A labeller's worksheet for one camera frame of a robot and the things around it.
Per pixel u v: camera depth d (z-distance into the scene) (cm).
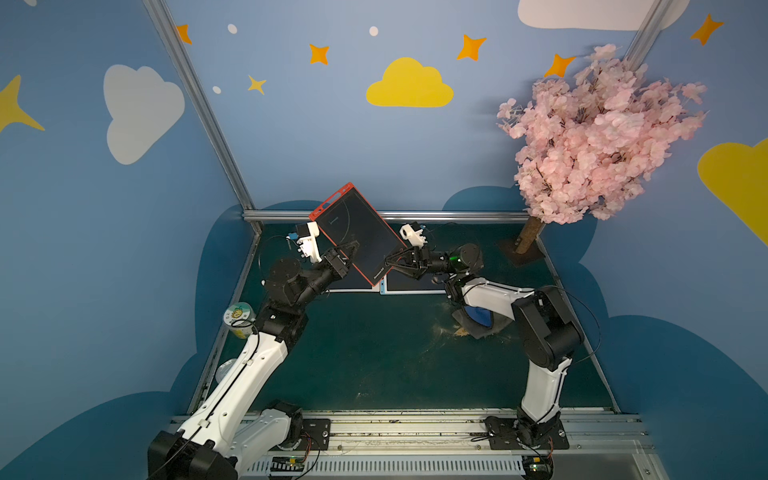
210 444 39
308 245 62
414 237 75
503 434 74
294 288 53
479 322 93
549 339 51
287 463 73
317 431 75
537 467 73
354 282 68
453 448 74
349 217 69
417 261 70
